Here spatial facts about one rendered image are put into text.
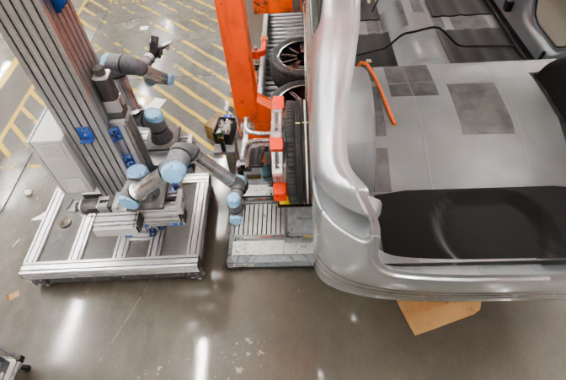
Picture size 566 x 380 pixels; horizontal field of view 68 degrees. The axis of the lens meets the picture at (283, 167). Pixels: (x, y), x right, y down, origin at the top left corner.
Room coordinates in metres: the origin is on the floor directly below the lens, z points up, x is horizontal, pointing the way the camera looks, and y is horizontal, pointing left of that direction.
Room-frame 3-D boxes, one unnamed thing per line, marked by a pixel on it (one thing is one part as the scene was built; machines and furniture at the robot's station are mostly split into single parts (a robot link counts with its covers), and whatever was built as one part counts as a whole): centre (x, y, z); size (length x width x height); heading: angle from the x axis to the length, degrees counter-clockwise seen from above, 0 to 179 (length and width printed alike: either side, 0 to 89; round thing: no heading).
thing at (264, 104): (2.41, -0.11, 0.69); 0.52 x 0.17 x 0.35; 85
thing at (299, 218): (1.84, -0.16, 0.32); 0.40 x 0.30 x 0.28; 175
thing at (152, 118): (2.14, 0.82, 0.98); 0.13 x 0.12 x 0.14; 73
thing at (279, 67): (3.46, -0.30, 0.39); 0.66 x 0.66 x 0.24
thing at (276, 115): (1.86, 0.01, 0.85); 0.54 x 0.07 x 0.54; 175
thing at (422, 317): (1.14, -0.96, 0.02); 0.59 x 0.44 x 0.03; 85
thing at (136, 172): (1.64, 0.84, 0.98); 0.13 x 0.12 x 0.14; 170
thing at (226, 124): (2.49, 0.43, 0.51); 0.20 x 0.14 x 0.13; 167
